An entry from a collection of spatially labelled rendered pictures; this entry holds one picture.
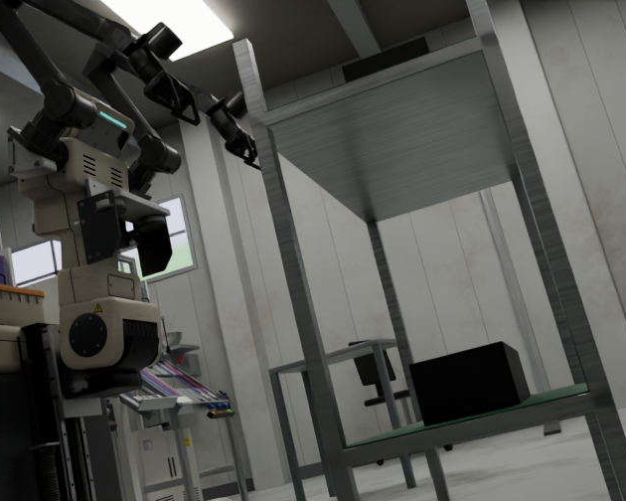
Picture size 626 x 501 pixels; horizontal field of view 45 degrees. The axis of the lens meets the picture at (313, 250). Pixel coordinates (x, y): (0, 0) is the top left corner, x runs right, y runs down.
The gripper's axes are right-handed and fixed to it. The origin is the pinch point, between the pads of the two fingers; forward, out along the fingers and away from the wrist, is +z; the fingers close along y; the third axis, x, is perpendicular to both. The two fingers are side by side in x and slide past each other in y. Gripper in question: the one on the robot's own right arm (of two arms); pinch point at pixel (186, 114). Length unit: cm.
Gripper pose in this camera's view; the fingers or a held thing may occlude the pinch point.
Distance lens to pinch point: 174.0
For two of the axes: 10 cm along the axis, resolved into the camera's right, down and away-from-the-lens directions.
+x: -7.3, 6.7, 1.2
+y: 3.0, 1.5, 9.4
